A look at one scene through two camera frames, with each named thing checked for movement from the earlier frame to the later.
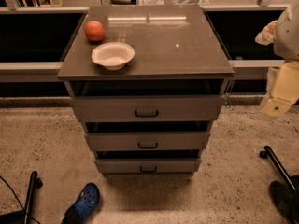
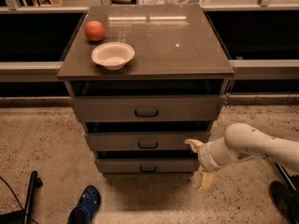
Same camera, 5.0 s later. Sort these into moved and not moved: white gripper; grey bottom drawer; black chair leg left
Moved: white gripper
Not moved: grey bottom drawer; black chair leg left
